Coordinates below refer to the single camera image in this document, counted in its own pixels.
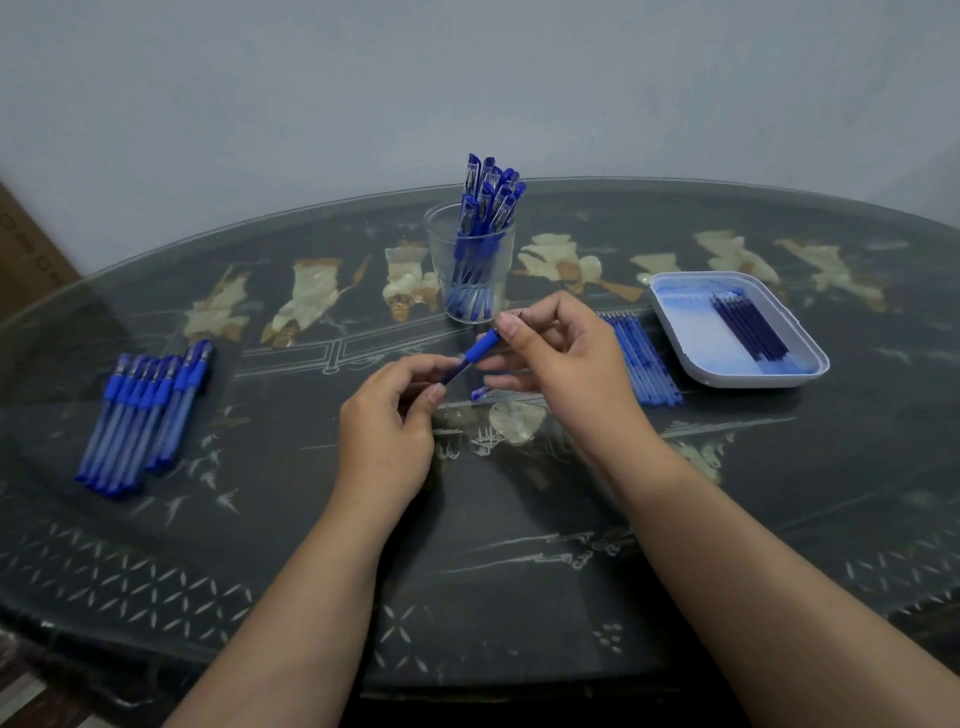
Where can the row of blue refills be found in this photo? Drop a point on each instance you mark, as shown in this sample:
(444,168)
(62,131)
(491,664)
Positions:
(645,360)

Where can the person's left forearm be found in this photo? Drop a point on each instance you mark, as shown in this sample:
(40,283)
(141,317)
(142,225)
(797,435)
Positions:
(300,622)

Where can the bundle of dark blue refills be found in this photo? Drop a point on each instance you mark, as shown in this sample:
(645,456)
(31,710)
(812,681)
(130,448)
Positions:
(750,326)

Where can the blue translucent pen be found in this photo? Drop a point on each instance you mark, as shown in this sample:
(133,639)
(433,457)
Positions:
(480,349)

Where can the brown cardboard box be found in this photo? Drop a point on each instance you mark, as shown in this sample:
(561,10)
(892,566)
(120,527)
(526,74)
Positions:
(26,255)

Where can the person's right forearm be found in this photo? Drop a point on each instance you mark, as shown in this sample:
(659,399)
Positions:
(750,600)

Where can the clear glass cup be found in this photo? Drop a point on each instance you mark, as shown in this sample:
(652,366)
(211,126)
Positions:
(442,255)

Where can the white plastic tray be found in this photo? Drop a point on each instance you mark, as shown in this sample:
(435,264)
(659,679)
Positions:
(780,375)

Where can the bunch of capped blue pens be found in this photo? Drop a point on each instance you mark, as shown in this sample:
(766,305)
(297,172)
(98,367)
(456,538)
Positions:
(480,225)

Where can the row of uncapped blue pens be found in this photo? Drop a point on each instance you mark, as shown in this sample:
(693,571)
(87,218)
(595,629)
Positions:
(139,412)

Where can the person's right fingers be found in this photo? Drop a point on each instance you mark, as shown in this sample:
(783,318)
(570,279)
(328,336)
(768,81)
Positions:
(529,319)

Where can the person's right hand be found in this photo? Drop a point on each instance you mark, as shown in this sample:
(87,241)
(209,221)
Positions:
(592,375)

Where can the person's left thumb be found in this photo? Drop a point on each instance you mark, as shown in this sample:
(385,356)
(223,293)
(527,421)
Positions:
(429,399)

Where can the person's left hand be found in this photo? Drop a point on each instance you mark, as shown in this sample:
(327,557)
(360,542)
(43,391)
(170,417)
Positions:
(382,442)

